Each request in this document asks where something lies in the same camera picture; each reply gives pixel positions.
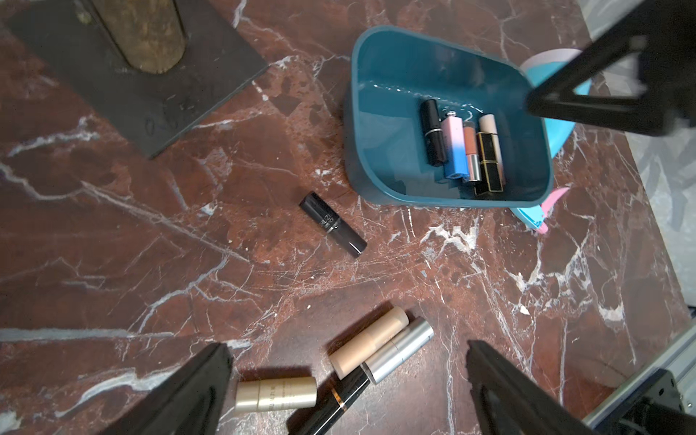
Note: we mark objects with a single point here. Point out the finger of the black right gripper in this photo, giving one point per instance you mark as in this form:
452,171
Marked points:
638,76

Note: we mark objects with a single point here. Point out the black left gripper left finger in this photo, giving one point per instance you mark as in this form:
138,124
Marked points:
188,402

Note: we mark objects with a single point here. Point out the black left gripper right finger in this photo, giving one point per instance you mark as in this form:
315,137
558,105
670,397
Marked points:
508,402

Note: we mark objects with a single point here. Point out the short gold lipstick tube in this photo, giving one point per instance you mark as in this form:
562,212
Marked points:
276,395

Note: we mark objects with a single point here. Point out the silver mascara cap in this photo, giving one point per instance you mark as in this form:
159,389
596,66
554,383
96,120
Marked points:
398,350

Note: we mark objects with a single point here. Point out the black silver mascara tube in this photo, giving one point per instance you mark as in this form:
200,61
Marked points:
337,403

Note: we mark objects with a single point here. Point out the beige lipstick tube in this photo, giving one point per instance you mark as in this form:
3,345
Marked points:
356,351

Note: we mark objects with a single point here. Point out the black gold square lipstick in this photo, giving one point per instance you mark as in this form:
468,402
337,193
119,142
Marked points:
491,181

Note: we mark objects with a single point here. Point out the rose gold lipstick tube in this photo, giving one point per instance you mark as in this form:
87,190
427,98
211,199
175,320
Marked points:
472,152

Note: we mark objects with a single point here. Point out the small black lipstick tube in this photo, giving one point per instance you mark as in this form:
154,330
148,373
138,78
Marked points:
334,226

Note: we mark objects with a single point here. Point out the pink blue gradient lipstick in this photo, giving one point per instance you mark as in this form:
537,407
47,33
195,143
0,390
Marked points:
457,166

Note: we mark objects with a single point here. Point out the teal plastic storage box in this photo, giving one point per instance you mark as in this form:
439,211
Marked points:
392,72

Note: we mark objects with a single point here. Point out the pink cherry blossom tree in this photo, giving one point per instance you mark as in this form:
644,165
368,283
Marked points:
153,69

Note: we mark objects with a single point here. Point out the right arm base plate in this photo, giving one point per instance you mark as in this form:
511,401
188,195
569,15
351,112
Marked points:
655,407

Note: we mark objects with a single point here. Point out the aluminium front rail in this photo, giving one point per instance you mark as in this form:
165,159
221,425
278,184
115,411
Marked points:
678,358

